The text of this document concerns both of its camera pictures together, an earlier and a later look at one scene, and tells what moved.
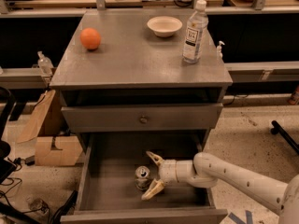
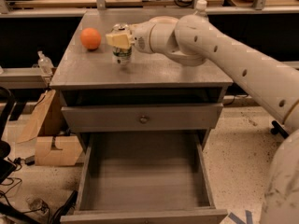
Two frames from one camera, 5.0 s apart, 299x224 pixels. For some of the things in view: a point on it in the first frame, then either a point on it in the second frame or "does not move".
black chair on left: [7, 104] does not move
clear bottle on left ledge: [45, 64] does not move
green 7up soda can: [142, 177] → [121, 56]
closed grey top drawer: [187, 116] does not move
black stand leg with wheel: [277, 129] does not move
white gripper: [167, 170] → [140, 36]
